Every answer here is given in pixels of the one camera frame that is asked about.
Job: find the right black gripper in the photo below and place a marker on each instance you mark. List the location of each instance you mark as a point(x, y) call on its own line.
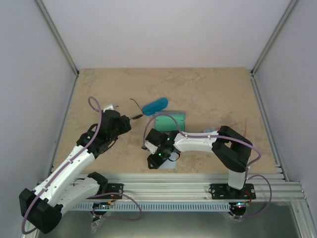
point(156, 162)

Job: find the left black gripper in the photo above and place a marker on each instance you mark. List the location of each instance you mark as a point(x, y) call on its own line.
point(126, 126)

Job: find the light blue cleaning cloth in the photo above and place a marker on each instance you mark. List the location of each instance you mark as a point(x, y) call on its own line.
point(170, 163)

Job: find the grey-blue teal-lined glasses case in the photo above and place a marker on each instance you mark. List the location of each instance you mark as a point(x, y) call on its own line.
point(170, 121)

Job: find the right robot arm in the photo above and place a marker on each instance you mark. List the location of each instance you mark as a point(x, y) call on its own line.
point(232, 149)

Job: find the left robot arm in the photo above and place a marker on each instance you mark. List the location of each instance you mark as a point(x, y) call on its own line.
point(45, 205)

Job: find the brown tortoiseshell sunglasses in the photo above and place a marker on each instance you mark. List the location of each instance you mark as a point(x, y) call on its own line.
point(128, 107)

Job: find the red translucent sunglasses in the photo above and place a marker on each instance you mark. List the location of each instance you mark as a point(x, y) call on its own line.
point(238, 125)

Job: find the blue hard glasses case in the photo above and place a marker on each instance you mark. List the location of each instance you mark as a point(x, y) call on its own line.
point(155, 106)

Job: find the crumpled blue cleaning cloth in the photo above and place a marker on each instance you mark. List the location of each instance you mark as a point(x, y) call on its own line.
point(210, 129)

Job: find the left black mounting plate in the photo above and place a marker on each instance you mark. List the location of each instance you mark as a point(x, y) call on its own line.
point(111, 188)

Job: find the black mounting plate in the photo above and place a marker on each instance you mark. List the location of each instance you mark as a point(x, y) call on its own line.
point(222, 191)
point(111, 188)

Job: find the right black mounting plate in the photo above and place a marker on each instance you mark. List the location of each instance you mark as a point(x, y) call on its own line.
point(222, 191)

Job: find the left small circuit board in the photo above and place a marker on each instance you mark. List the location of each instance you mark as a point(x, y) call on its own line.
point(103, 205)

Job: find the small circuit board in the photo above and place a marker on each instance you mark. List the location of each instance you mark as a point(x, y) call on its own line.
point(239, 205)
point(103, 205)

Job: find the right small circuit board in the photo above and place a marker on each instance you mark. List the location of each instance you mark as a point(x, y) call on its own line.
point(239, 205)

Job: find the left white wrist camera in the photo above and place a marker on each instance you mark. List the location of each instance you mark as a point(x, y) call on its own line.
point(109, 107)

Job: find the grey slotted cable duct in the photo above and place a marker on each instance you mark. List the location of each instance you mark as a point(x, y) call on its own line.
point(129, 206)

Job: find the left aluminium frame post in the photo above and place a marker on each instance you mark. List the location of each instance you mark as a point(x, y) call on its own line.
point(52, 27)

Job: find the aluminium frame post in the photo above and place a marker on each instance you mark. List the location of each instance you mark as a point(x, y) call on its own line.
point(276, 32)
point(52, 27)

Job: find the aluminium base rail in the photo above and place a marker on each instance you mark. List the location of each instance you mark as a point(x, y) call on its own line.
point(194, 187)

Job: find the right aluminium frame post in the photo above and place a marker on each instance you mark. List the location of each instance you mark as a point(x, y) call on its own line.
point(276, 32)

